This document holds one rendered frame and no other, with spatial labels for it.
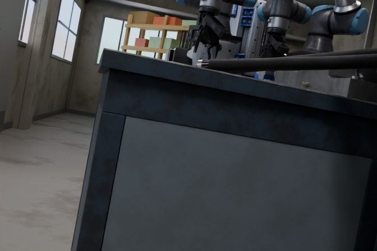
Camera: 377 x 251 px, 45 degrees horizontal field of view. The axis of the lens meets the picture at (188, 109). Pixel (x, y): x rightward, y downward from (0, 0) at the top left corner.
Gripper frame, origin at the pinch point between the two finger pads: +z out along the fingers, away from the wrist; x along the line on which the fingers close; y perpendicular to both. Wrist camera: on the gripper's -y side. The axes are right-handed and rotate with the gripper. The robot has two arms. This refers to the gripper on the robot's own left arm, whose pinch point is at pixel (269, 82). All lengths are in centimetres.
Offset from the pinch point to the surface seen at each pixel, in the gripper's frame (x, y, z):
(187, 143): 41, -67, 21
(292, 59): 21, -67, -1
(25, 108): 142, 413, 59
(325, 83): -0.6, -42.4, 0.0
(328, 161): 7, -66, 20
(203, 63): 38, -56, 2
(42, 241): 73, 42, 85
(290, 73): -0.2, -18.1, -3.1
